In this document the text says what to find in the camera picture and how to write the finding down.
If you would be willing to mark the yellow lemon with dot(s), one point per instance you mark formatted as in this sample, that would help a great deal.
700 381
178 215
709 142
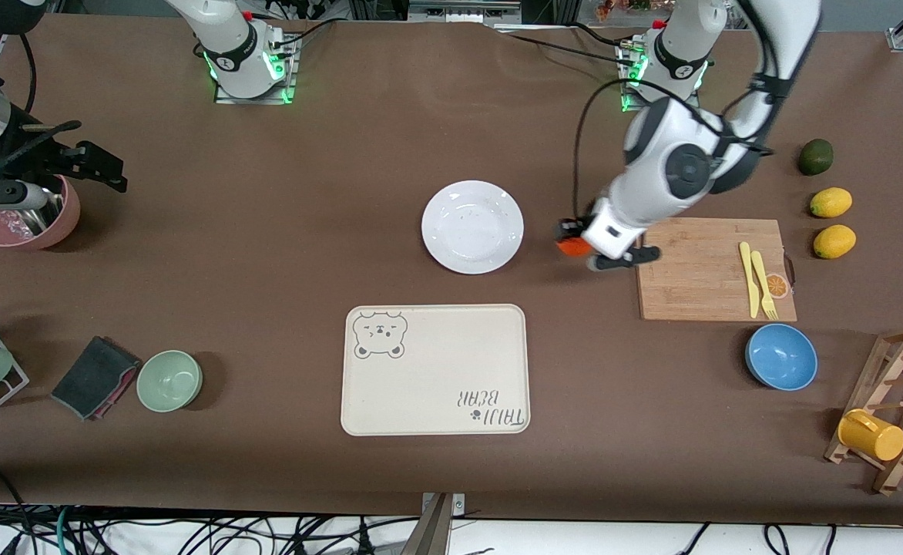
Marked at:
830 203
834 241

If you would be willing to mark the dark green avocado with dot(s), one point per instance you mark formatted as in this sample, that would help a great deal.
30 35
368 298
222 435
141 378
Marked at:
815 156

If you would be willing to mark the blue bowl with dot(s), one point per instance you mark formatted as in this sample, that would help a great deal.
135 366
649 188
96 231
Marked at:
781 358

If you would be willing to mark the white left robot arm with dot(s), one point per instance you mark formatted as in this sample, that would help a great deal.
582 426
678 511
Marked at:
675 173

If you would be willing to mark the pink bowl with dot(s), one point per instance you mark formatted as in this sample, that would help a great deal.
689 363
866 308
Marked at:
66 216

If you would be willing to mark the yellow plastic knife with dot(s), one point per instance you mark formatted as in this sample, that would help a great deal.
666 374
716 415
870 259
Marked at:
747 270

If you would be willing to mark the metal table clamp bracket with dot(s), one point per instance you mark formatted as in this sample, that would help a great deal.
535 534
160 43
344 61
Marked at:
436 532

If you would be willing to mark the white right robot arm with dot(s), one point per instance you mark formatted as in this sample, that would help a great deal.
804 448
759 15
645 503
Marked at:
228 46

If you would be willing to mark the wooden cutting board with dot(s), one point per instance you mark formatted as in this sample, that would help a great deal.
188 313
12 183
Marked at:
690 293

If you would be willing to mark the yellow mug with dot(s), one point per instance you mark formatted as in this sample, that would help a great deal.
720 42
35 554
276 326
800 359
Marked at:
871 437

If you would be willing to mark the cream tray with bear print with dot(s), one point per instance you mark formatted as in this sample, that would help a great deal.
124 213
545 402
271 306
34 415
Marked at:
436 378

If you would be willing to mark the yellow plastic fork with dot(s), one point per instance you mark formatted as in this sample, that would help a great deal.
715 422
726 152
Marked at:
762 277

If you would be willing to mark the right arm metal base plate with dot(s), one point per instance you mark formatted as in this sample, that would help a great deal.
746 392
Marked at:
286 91

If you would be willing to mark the orange fruit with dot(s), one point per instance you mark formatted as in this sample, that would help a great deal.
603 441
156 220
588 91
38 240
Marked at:
572 247

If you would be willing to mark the white round plate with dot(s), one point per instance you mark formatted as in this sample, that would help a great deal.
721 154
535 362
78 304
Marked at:
472 227

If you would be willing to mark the metal scoop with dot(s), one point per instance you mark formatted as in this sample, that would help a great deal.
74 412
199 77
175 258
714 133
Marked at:
35 220

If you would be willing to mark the pale green bowl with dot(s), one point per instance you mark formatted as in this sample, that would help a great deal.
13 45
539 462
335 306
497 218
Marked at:
169 381

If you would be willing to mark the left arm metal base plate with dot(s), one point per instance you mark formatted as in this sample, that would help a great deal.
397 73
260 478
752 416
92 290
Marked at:
627 104

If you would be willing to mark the dark grey folded cloth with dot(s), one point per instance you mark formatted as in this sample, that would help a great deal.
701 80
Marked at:
93 378

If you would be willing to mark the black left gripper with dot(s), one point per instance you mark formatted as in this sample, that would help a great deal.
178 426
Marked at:
581 225

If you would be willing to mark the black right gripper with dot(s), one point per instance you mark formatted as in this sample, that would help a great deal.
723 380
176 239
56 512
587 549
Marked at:
45 156

